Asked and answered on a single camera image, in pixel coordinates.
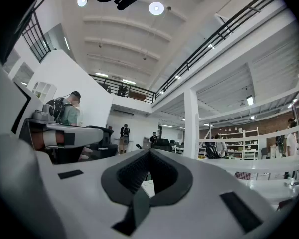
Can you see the black window grille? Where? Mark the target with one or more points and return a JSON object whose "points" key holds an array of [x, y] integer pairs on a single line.
{"points": [[37, 38]]}

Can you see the white cubby shelf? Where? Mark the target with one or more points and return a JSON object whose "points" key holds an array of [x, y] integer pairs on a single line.
{"points": [[43, 91]]}

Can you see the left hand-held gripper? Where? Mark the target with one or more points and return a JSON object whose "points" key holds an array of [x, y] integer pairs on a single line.
{"points": [[5, 103]]}

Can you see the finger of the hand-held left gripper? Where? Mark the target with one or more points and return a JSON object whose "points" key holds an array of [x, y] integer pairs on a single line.
{"points": [[87, 135]]}

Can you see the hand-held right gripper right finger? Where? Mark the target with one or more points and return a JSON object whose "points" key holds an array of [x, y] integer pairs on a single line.
{"points": [[201, 208]]}

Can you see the black bag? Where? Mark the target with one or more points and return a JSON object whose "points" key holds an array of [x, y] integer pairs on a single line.
{"points": [[212, 152]]}

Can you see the black mezzanine railing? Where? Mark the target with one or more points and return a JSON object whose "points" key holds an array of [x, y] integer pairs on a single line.
{"points": [[214, 37]]}

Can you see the person's black shirt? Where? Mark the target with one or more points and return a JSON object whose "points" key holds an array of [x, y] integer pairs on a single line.
{"points": [[17, 14]]}

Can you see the white square column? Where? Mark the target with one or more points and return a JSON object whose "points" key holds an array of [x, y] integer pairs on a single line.
{"points": [[191, 123]]}

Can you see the white storage shelves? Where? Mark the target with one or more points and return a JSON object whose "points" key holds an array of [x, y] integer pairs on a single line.
{"points": [[239, 143]]}

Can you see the black head-worn camera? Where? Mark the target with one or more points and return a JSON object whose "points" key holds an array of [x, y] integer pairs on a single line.
{"points": [[124, 0]]}

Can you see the rectangular ceiling panel light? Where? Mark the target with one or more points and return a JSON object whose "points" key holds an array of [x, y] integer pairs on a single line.
{"points": [[250, 100]]}

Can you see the grey laptop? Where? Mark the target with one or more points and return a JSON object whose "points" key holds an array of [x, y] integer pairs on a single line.
{"points": [[147, 146]]}

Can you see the round ceiling light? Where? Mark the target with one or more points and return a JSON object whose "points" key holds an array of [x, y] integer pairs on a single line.
{"points": [[82, 1], [156, 8]]}

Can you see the person's left hand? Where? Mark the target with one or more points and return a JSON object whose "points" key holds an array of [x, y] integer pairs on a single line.
{"points": [[86, 154]]}

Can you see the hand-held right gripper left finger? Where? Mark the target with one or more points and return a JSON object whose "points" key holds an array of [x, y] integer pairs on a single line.
{"points": [[84, 195]]}

